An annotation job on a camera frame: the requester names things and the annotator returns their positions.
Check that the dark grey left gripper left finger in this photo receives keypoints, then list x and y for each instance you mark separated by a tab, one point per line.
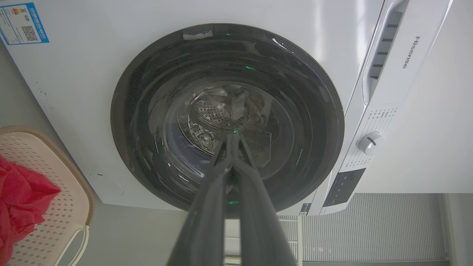
207	221

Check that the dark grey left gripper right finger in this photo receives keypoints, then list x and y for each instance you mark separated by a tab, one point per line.
258	221

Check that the beige perforated laundry basket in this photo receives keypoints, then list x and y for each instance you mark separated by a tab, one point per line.
68	207

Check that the round dark washing machine door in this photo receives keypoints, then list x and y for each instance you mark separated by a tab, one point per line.
177	92

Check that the white washing machine dial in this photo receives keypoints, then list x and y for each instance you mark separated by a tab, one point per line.
370	142

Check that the white Hisense washing machine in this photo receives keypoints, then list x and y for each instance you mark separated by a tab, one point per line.
92	92

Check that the red garment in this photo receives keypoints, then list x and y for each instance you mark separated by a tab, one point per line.
20	199

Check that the white detergent drawer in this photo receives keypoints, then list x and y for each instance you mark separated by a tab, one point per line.
399	51

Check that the blue energy label sticker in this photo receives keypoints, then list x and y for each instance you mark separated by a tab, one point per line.
23	23

